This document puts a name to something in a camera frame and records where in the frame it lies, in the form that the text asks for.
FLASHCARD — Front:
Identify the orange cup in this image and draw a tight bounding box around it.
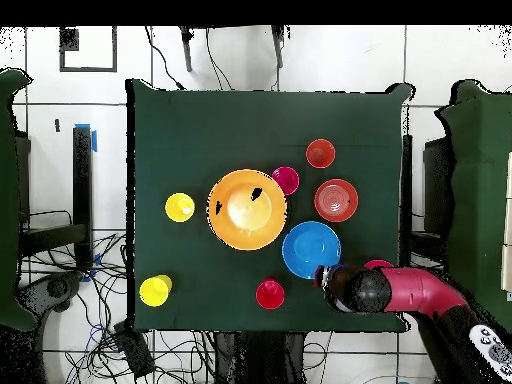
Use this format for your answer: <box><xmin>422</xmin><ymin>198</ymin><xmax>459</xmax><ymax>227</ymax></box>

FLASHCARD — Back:
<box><xmin>305</xmin><ymin>138</ymin><xmax>337</xmax><ymax>170</ymax></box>

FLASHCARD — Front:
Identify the thin black cable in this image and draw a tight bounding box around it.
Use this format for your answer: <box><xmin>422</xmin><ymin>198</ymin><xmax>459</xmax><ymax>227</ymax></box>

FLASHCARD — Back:
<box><xmin>204</xmin><ymin>26</ymin><xmax>234</xmax><ymax>92</ymax></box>

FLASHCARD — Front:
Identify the black power adapter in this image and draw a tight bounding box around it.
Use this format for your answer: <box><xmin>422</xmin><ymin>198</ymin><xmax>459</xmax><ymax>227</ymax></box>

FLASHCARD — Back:
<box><xmin>113</xmin><ymin>321</ymin><xmax>157</xmax><ymax>380</ymax></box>

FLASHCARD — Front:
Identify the small orange bowl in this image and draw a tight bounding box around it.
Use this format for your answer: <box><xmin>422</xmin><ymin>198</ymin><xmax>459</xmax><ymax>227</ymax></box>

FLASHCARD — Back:
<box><xmin>313</xmin><ymin>178</ymin><xmax>360</xmax><ymax>224</ymax></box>

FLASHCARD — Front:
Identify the pink cup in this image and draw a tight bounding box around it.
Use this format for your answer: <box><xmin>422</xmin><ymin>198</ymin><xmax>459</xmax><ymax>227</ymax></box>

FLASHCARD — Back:
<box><xmin>271</xmin><ymin>166</ymin><xmax>301</xmax><ymax>197</ymax></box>

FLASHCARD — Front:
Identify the grey office chair base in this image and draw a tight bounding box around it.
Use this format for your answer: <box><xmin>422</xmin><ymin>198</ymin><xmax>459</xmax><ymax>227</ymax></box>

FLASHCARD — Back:
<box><xmin>17</xmin><ymin>271</ymin><xmax>84</xmax><ymax>314</ymax></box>

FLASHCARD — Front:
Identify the amber yellow cup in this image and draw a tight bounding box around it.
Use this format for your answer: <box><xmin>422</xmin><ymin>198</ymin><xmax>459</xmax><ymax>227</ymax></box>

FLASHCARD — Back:
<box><xmin>164</xmin><ymin>192</ymin><xmax>197</xmax><ymax>224</ymax></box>

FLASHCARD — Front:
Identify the black metal post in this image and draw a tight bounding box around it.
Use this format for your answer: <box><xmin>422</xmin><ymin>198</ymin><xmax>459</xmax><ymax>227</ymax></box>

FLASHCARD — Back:
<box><xmin>400</xmin><ymin>133</ymin><xmax>414</xmax><ymax>269</ymax></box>

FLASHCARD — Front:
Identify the blue bowl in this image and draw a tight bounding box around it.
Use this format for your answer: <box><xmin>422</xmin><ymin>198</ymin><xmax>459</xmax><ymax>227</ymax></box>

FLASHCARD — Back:
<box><xmin>281</xmin><ymin>220</ymin><xmax>342</xmax><ymax>280</ymax></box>

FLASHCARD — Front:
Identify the large yellow-orange bowl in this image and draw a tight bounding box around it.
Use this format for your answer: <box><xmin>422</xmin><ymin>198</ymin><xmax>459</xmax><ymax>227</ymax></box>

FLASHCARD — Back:
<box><xmin>206</xmin><ymin>168</ymin><xmax>289</xmax><ymax>252</ymax></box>

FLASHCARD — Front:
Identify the grey square floor frame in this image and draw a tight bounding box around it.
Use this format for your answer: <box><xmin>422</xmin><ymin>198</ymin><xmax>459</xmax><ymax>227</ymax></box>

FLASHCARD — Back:
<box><xmin>58</xmin><ymin>26</ymin><xmax>118</xmax><ymax>74</ymax></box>

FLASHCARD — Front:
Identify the black cabinet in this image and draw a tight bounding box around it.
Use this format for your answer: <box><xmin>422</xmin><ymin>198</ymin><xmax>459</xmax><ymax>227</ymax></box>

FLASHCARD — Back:
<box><xmin>14</xmin><ymin>134</ymin><xmax>32</xmax><ymax>225</ymax></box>
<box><xmin>422</xmin><ymin>136</ymin><xmax>455</xmax><ymax>237</ymax></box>

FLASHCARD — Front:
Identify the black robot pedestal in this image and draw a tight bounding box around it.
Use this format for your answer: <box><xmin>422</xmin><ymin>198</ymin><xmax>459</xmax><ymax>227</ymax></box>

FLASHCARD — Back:
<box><xmin>213</xmin><ymin>330</ymin><xmax>309</xmax><ymax>384</ymax></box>

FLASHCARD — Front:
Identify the dark green table cloth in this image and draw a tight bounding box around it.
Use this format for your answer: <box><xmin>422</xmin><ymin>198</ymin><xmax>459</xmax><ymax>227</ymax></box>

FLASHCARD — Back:
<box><xmin>125</xmin><ymin>78</ymin><xmax>415</xmax><ymax>335</ymax></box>

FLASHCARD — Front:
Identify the grey metal leg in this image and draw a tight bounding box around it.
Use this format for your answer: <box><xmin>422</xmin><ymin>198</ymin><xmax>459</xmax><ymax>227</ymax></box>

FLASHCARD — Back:
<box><xmin>271</xmin><ymin>25</ymin><xmax>287</xmax><ymax>70</ymax></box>
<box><xmin>178</xmin><ymin>25</ymin><xmax>195</xmax><ymax>74</ymax></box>

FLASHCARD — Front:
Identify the green cloth side table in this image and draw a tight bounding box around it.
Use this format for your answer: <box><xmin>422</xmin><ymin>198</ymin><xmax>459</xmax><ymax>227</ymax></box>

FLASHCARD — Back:
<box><xmin>0</xmin><ymin>67</ymin><xmax>38</xmax><ymax>333</ymax></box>
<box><xmin>434</xmin><ymin>79</ymin><xmax>512</xmax><ymax>335</ymax></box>

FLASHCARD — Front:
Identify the blue tape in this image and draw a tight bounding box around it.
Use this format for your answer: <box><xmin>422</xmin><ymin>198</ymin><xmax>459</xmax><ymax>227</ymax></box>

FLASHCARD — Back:
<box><xmin>73</xmin><ymin>123</ymin><xmax>99</xmax><ymax>154</ymax></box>

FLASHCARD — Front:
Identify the red cup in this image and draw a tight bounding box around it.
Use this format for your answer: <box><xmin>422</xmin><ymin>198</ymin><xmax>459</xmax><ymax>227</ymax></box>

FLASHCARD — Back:
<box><xmin>254</xmin><ymin>278</ymin><xmax>286</xmax><ymax>311</ymax></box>

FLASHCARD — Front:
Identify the tangle of cables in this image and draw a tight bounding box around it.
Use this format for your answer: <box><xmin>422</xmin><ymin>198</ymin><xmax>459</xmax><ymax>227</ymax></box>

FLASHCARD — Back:
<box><xmin>23</xmin><ymin>233</ymin><xmax>219</xmax><ymax>384</ymax></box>

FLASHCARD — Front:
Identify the black cable with plug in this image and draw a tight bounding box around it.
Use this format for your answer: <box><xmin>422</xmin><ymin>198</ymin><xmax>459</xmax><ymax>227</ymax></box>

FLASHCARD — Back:
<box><xmin>144</xmin><ymin>26</ymin><xmax>186</xmax><ymax>92</ymax></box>

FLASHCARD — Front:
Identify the bright yellow cup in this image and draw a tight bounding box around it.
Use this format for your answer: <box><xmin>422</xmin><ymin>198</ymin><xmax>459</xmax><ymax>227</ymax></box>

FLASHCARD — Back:
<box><xmin>138</xmin><ymin>274</ymin><xmax>174</xmax><ymax>308</ymax></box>

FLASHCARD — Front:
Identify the black metal stand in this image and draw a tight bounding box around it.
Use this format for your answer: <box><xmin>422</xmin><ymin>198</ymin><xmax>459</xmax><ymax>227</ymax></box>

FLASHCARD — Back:
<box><xmin>17</xmin><ymin>125</ymin><xmax>95</xmax><ymax>273</ymax></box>

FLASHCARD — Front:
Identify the blue cable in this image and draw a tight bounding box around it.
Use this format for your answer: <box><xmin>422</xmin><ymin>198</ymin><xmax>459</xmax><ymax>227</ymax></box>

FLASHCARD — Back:
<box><xmin>84</xmin><ymin>322</ymin><xmax>121</xmax><ymax>350</ymax></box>

